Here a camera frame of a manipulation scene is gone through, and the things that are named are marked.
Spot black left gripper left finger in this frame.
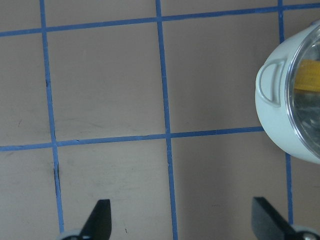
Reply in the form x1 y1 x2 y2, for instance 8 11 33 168
56 199 113 240

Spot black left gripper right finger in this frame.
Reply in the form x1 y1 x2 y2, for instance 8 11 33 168
251 196 320 240

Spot glass pot lid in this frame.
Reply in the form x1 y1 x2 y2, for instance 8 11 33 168
286 25 320 159

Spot yellow corn cob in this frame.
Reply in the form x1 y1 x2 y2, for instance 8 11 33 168
294 59 320 93

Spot pale green electric pot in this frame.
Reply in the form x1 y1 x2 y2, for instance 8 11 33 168
255 20 320 164

